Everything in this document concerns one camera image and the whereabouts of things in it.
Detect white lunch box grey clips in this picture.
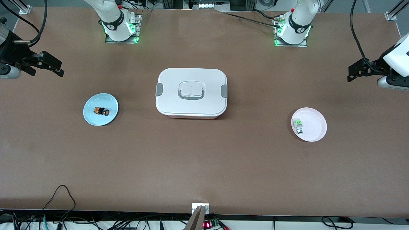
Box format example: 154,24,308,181
155,68,229,119

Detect light blue round plate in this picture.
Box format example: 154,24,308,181
83,93,119,127

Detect pink round plate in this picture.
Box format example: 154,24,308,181
291,107,328,142

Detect circuit board red display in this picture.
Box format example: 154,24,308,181
203,218,221,229

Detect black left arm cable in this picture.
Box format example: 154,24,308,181
350,0,385,74

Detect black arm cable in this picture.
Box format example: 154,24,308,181
350,0,385,74
0,0,48,47

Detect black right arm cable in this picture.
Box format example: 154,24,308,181
0,0,48,47

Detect aluminium frame profile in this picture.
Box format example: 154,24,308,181
19,0,32,15
385,0,409,21

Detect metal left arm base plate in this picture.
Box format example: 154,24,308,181
274,16,308,48

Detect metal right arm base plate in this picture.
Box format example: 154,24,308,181
105,11,143,44

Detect black braided table cable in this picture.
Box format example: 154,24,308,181
224,11,282,28

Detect thin black looped cable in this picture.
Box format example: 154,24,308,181
41,185,76,222

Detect black coiled floor cable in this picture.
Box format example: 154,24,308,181
321,216,354,230

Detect small white metal bracket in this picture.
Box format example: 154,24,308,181
192,203,210,214

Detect grey camera mount bar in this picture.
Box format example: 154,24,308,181
184,205,207,230

